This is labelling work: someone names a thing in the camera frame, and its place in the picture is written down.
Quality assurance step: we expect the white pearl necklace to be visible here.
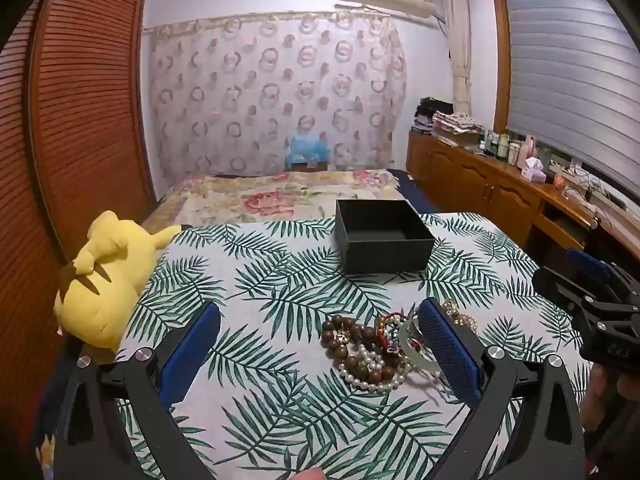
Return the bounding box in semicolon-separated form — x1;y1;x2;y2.
337;342;427;394

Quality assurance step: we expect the yellow plush toy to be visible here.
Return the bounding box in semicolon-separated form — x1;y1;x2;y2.
54;210;182;349

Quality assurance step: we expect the ring patterned curtain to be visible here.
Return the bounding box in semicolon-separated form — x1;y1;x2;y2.
147;10;408;187

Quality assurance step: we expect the brown wooden bead bracelet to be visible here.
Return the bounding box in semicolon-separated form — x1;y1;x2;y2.
320;313;399;385

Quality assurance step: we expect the wooden window frame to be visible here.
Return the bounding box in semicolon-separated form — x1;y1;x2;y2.
490;0;515;137

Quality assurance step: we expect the stack of patterned cloths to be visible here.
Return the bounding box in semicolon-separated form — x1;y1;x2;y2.
432;110;487;137

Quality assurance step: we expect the tall pink box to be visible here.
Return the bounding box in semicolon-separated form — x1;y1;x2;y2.
517;135;540;171

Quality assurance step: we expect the floral bedsheet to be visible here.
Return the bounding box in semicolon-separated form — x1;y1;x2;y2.
142;169;402;227

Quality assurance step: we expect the tangle of cables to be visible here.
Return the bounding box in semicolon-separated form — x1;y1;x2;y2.
549;164;618;218

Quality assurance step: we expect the black box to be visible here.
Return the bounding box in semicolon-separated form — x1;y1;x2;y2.
334;199;437;276

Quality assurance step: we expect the grey window blind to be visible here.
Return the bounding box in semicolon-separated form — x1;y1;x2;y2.
500;0;640;192

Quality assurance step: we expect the blue plastic bag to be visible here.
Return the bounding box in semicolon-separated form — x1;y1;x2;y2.
286;137;332;164

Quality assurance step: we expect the wooden side cabinet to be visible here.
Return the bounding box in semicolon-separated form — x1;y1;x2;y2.
406;129;640;272

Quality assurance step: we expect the small pink white box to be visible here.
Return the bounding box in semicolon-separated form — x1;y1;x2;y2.
520;157;549;182

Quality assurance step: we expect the row of bottles and jars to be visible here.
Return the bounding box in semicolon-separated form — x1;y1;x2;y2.
481;129;526;166

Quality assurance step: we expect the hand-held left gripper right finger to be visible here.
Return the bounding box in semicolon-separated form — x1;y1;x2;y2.
417;297;588;480

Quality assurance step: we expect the person's right hand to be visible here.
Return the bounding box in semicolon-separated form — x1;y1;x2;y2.
582;364;640;467

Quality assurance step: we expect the wooden louvered wardrobe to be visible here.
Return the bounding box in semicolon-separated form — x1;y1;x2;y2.
0;0;157;441

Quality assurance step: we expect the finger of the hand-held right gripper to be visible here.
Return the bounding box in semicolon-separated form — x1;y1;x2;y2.
566;247;626;292
531;266;601;322

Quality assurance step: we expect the gold pearl bracelet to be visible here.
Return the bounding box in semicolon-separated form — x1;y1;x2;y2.
440;298;479;334

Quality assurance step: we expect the stack of dark clothes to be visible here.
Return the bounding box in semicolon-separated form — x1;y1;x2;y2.
414;97;454;134

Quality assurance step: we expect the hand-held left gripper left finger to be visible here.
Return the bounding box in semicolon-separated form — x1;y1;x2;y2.
52;301;223;480

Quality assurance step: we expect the red bead bracelet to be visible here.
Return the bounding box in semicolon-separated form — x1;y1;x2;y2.
375;311;414;357

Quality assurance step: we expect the beige tied curtain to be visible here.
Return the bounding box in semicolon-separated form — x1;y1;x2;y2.
440;0;474;117

